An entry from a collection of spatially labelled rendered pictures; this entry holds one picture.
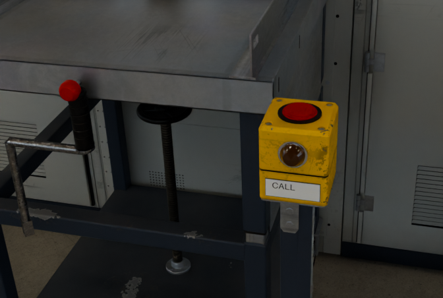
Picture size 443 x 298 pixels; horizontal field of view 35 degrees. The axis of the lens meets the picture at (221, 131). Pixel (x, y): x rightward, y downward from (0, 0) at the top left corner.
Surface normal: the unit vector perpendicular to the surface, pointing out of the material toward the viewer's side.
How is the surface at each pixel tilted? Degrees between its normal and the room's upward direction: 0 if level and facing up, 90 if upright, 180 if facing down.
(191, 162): 90
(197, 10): 0
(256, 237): 90
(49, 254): 0
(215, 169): 90
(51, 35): 0
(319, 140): 90
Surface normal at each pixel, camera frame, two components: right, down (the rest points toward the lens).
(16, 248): -0.04, -0.87
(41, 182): -0.27, 0.48
